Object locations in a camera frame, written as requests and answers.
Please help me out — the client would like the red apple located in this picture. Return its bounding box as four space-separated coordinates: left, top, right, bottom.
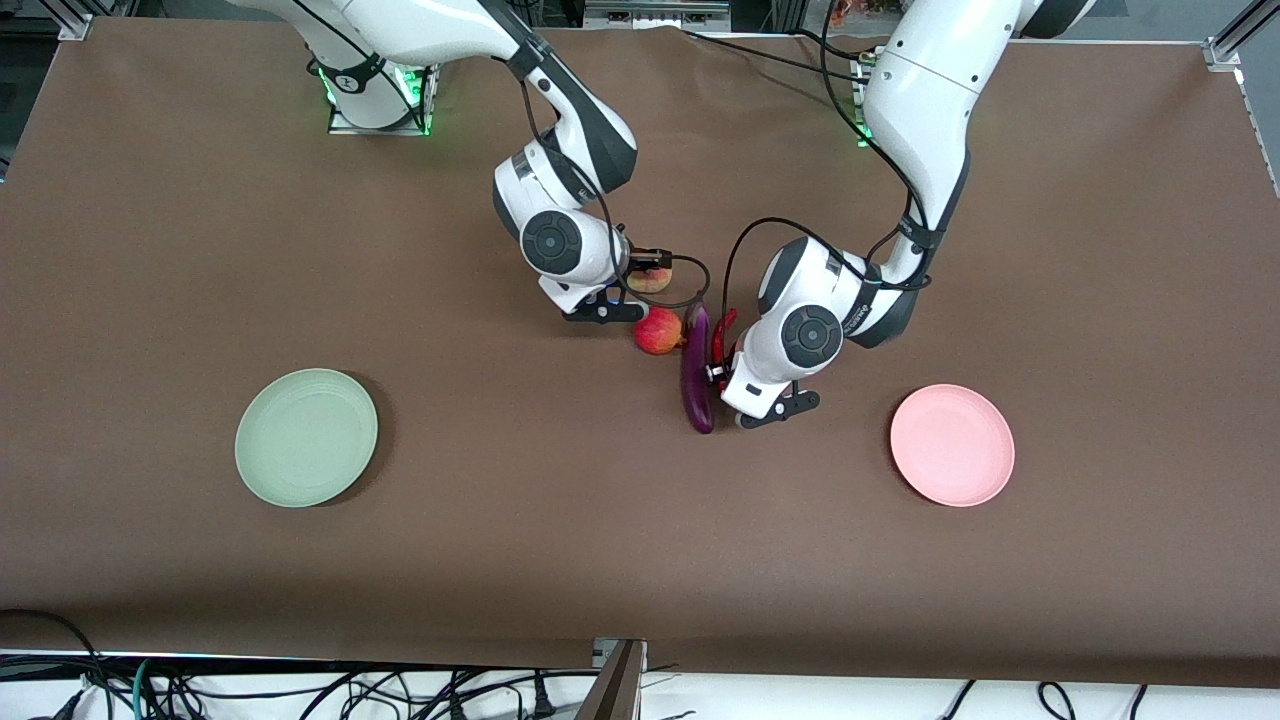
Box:
633 306 687 356

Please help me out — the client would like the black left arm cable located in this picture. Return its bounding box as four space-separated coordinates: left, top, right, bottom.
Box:
722 0 936 331

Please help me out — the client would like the thick black floor cable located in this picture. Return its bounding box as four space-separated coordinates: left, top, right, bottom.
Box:
0 608 106 720

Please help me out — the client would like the pale green plate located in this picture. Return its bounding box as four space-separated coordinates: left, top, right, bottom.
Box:
234 368 380 509

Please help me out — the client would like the purple eggplant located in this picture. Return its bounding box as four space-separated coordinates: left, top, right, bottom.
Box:
680 298 717 435

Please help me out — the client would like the grey metal box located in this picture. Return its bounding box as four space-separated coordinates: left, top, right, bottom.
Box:
583 0 733 31

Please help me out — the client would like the red chili pepper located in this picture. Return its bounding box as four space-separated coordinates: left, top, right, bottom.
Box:
709 308 739 373

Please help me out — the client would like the aluminium profile post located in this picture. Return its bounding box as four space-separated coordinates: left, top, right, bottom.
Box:
575 638 649 720

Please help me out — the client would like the short black table cable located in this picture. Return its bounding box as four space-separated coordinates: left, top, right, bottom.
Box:
790 28 866 61

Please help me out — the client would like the long black table cable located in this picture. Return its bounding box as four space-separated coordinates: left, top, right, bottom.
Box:
680 30 869 83

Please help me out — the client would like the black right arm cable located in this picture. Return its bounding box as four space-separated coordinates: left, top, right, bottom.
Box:
515 60 713 309

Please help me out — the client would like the pink plate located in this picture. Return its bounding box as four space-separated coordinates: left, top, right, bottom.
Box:
890 384 1016 508

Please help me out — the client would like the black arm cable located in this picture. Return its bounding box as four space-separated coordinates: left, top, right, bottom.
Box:
722 0 936 331
515 60 713 309

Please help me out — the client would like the aluminium corner profile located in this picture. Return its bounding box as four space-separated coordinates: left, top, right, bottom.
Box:
1203 0 1280 73
40 0 96 41

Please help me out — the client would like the brown table cover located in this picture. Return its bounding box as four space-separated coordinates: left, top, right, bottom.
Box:
0 18 1280 691

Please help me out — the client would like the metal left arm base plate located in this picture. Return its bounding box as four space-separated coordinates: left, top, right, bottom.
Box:
850 55 883 149

